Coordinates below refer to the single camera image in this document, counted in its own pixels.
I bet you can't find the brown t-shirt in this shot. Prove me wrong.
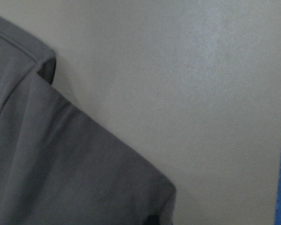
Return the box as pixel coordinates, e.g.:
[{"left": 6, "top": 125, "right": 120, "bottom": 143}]
[{"left": 0, "top": 17, "right": 177, "bottom": 225}]

